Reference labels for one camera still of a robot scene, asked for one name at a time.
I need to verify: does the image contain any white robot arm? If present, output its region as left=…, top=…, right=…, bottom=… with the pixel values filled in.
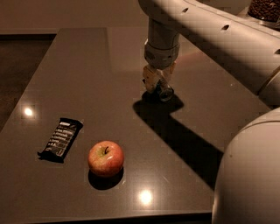
left=137, top=0, right=280, bottom=224

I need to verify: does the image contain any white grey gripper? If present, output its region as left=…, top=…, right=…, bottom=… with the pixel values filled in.
left=143, top=18, right=179, bottom=94

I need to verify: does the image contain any black snack bar wrapper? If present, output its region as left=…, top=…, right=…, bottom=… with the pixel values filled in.
left=38, top=117, right=83, bottom=163

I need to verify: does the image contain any silver blue redbull can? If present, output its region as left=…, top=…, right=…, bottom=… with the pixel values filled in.
left=156, top=82, right=174, bottom=102

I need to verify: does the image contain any red yellow apple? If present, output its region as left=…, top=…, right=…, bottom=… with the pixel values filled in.
left=87, top=141, right=124, bottom=178

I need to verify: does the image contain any jar of coffee beans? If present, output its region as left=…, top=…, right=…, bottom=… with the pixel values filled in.
left=248, top=0, right=280, bottom=23

